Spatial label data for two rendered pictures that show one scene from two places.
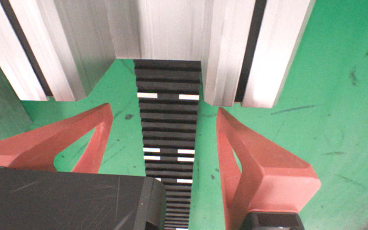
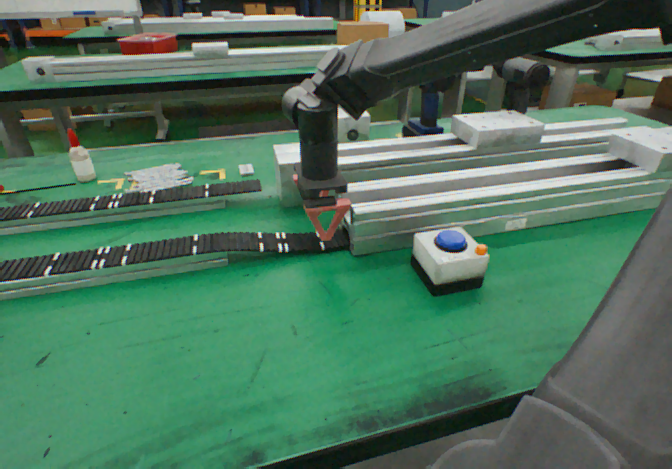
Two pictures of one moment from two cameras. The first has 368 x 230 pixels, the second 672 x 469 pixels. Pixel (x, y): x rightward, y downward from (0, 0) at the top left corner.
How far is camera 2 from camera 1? 0.61 m
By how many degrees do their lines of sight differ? 74
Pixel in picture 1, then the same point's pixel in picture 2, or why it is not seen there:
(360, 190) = (240, 390)
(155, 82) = not seen: hidden behind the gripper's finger
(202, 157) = (270, 264)
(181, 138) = (293, 245)
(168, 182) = (256, 241)
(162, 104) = (314, 238)
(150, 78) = not seen: hidden behind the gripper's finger
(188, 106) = (317, 245)
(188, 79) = (330, 244)
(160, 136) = (293, 239)
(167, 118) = (305, 241)
